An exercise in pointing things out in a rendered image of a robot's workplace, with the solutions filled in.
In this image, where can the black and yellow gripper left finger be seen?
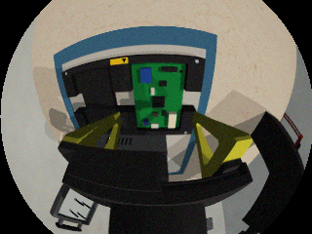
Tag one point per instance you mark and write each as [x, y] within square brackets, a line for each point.
[89, 134]

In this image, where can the green circuit board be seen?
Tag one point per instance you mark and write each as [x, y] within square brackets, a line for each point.
[158, 92]

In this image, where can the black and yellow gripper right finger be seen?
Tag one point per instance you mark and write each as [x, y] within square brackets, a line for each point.
[232, 143]

